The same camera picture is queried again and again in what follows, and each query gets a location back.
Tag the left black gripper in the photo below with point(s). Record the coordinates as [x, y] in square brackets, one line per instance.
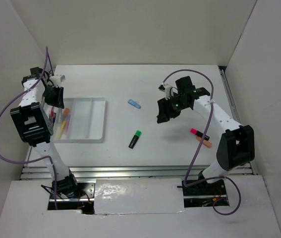
[58, 101]

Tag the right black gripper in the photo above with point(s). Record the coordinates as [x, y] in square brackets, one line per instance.
[164, 115]

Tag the red gel pen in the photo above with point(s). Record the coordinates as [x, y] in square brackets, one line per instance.
[52, 114]

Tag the mint L-point highlighter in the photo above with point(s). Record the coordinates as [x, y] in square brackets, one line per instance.
[59, 115]

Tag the orange cap clear highlighter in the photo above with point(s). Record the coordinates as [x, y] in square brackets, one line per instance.
[65, 113]

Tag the pink pastel highlighter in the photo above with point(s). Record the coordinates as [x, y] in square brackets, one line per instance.
[67, 123]

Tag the yellow pastel highlighter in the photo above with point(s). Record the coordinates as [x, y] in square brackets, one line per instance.
[60, 130]

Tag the pink cap black highlighter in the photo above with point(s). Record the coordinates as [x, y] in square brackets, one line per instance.
[198, 133]

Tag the green cap black highlighter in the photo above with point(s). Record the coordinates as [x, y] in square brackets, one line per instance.
[134, 139]

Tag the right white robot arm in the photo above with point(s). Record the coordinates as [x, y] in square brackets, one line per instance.
[236, 146]

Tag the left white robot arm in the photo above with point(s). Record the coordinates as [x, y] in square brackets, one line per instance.
[35, 126]

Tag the white compartment tray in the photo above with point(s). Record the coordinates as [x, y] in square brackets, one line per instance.
[87, 121]

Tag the orange translucent highlighter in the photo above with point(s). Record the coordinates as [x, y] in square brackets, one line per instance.
[204, 142]

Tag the white foil cover sheet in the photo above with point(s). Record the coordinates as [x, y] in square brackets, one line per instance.
[138, 196]

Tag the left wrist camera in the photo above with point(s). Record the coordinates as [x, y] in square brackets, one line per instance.
[56, 80]

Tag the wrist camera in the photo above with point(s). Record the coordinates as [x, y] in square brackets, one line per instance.
[167, 89]
[56, 80]

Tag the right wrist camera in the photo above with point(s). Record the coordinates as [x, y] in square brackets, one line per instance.
[167, 89]

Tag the aluminium frame rail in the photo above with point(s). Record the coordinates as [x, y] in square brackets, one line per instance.
[163, 150]

